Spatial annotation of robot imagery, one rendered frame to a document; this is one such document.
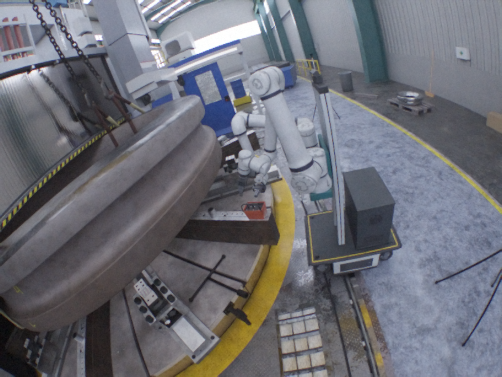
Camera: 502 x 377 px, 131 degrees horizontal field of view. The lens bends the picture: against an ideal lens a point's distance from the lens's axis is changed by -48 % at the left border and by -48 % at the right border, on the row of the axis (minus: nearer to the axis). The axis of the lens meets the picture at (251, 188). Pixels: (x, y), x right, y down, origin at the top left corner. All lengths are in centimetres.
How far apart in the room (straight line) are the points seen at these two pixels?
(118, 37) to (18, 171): 390
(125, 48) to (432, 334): 729
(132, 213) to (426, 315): 281
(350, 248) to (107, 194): 215
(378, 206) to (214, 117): 608
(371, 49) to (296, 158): 917
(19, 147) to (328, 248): 491
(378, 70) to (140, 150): 965
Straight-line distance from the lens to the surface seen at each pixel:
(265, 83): 109
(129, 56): 613
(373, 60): 1019
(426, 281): 248
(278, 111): 114
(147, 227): 202
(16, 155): 454
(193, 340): 196
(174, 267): 274
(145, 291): 202
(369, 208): 179
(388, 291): 233
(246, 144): 198
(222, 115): 709
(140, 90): 606
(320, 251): 218
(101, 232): 201
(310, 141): 185
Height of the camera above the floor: 207
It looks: 32 degrees down
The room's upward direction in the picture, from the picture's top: 21 degrees counter-clockwise
